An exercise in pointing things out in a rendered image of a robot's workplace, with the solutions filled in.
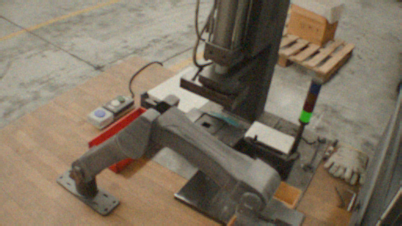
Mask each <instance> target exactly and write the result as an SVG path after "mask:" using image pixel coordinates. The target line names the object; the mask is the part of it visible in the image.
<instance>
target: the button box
mask: <svg viewBox="0 0 402 226"><path fill-rule="evenodd" d="M153 63H157V64H160V65H161V66H163V65H162V64H161V63H160V62H158V61H153V62H151V63H149V64H146V65H144V66H143V67H142V68H140V69H139V70H138V71H137V72H136V73H135V74H134V75H133V77H132V78H131V80H130V81H129V91H130V92H131V93H132V96H125V95H123V94H121V93H120V94H119V95H118V96H117V97H116V98H115V99H113V100H110V101H109V102H107V103H106V104H104V105H102V108H103V109H105V110H107V111H110V112H111V113H113V114H114V119H116V118H118V117H119V116H121V115H123V114H124V113H126V112H127V111H128V110H130V109H131V108H133V107H134V99H132V98H133V97H134V93H133V91H132V89H131V81H133V78H134V77H135V76H136V75H137V74H138V72H140V71H141V70H143V69H144V68H145V67H147V66H148V65H150V64H153ZM119 97H125V101H124V102H122V103H120V102H119V105H118V106H113V105H112V104H111V102H112V101H115V100H116V101H117V99H118V98H119Z"/></svg>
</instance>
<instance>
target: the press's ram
mask: <svg viewBox="0 0 402 226"><path fill-rule="evenodd" d="M260 58H261V54H260V53H257V54H256V55H255V56H253V57H252V58H249V57H247V56H245V57H244V60H242V61H241V62H239V63H238V64H236V65H235V66H233V68H231V69H230V70H227V69H226V67H225V66H223V65H220V64H217V63H215V61H214V63H215V64H213V65H210V66H209V67H208V68H207V69H205V68H197V67H195V68H194V69H192V70H190V71H189V72H187V73H186V74H184V75H182V76H181V77H180V85H179V88H181V89H184V90H186V91H188V92H190V93H194V94H195V95H197V96H200V97H202V98H204V99H207V100H210V101H213V102H214V103H216V104H217V105H220V106H222V107H223V108H227V109H229V110H231V111H232V110H233V109H234V108H236V107H237V106H238V105H239V103H240V102H241V101H242V100H243V99H244V98H245V97H246V96H247V92H248V89H249V86H246V85H244V84H242V82H239V81H238V80H237V79H238V78H239V77H241V76H242V75H243V74H244V73H246V72H247V71H248V70H249V69H251V68H252V67H253V66H254V65H255V64H256V63H257V62H259V61H260Z"/></svg>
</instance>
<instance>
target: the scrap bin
mask: <svg viewBox="0 0 402 226"><path fill-rule="evenodd" d="M146 111H147V110H145V109H143V108H141V107H138V108H137V109H135V110H134V111H132V112H130V113H129V114H128V115H126V116H124V117H123V118H121V119H120V120H119V121H117V122H116V123H115V124H113V125H112V126H110V127H108V128H107V129H106V130H104V131H103V132H101V133H99V134H98V135H97V136H95V137H94V138H93V139H91V140H89V142H88V144H89V149H90V148H91V147H93V146H94V145H96V146H98V145H100V144H101V143H103V142H105V141H106V140H109V139H110V138H112V137H113V136H115V135H116V134H117V133H118V132H119V131H120V130H122V129H124V128H125V126H127V125H128V124H130V123H131V122H132V121H133V120H134V119H136V118H138V117H139V116H140V115H142V114H143V113H145V112H146ZM135 160H136V159H132V158H126V159H123V160H122V161H120V162H117V163H116V164H115V165H113V166H111V167H109V168H108V169H109V170H111V171H112V172H114V173H116V174H119V173H120V172H121V171H122V170H123V169H125V168H126V167H127V166H128V165H129V164H130V163H132V162H134V161H135Z"/></svg>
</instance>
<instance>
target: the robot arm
mask: <svg viewBox="0 0 402 226"><path fill-rule="evenodd" d="M180 101H181V98H179V97H177V96H176V95H173V94H169V95H168V96H166V97H164V98H163V99H162V100H161V101H160V102H158V103H157V105H155V106H154V107H153V108H150V109H148V110H147V111H146V112H145V113H143V114H142V115H140V116H139V117H138V118H136V119H134V120H133V121H132V122H131V123H130V124H128V125H127V126H125V128H124V129H122V130H120V131H119V132H118V133H117V134H116V135H115V136H113V137H112V138H110V139H109V140H106V141H105V142H103V143H101V144H100V145H98V146H96V145H94V146H93V147H91V148H90V149H89V150H88V151H86V152H85V153H84V154H83V155H81V156H80V157H78V158H77V159H76V160H73V162H72V164H71V168H70V169H68V170H66V171H65V172H64V173H62V174H61V175H60V176H58V177H57V183H58V184H59V185H60V186H61V187H63V188H65V189H66V190H67V191H69V192H70V193H72V194H73V195H74V196H75V197H76V198H77V199H79V200H81V201H82V202H84V203H85V204H86V205H87V206H89V207H90V208H92V209H93V210H95V211H96V212H98V213H99V214H100V215H102V216H103V217H106V216H107V215H109V213H110V212H112V211H113V210H114V209H115V208H116V207H117V206H118V205H119V204H120V200H119V199H118V198H116V197H115V196H114V195H112V194H110V193H109V192H107V191H105V190H104V189H103V188H101V187H100V186H99V185H98V183H97V181H96V176H97V175H98V174H99V173H101V172H102V170H104V169H107V168H109V167H111V166H113V165H115V164H116V163H117V162H120V161H122V160H123V159H126V158H132V159H139V158H140V157H142V156H143V155H144V154H145V153H146V152H147V151H148V150H150V149H151V148H152V147H153V146H154V145H155V144H156V143H159V144H160V145H163V146H165V147H167V148H169V149H170V150H173V151H175V152H177V153H178V154H179V155H181V156H182V157H184V158H185V159H187V160H188V161H189V162H191V163H192V164H193V165H194V166H196V167H197V168H198V169H200V170H202V171H203V172H204V173H205V174H206V175H207V176H209V177H210V178H211V179H212V180H214V181H216V182H217V183H218V184H219V185H220V186H221V188H222V190H223V191H225V192H227V193H229V194H230V196H229V198H230V199H231V200H232V201H234V202H236V203H237V204H238V206H237V207H236V211H235V215H236V221H235V223H234V224H233V225H232V226H302V224H303V223H304V221H305V215H304V214H303V213H299V212H298V211H296V210H293V209H291V208H289V207H287V206H284V205H283V204H284V202H282V201H280V200H278V199H275V198H273V197H274V195H275V193H276V191H277V190H278V188H279V186H280V182H281V180H280V176H279V174H278V172H277V171H276V170H275V169H273V168H272V167H270V166H268V165H266V164H265V163H263V162H262V161H261V160H259V159H256V160H255V161H254V160H253V159H252V158H250V157H249V156H247V155H243V154H241V153H239V152H237V151H235V150H233V149H232V148H229V147H228V146H226V145H224V144H223V143H222V142H220V141H219V140H218V139H217V138H216V137H214V136H212V135H211V134H210V133H208V132H206V131H205V130H203V129H201V128H200V127H199V126H197V125H196V124H195V123H194V122H193V121H192V120H191V119H189V118H188V117H187V116H186V115H185V114H184V112H183V111H182V110H181V109H179V108H178V106H179V103H180Z"/></svg>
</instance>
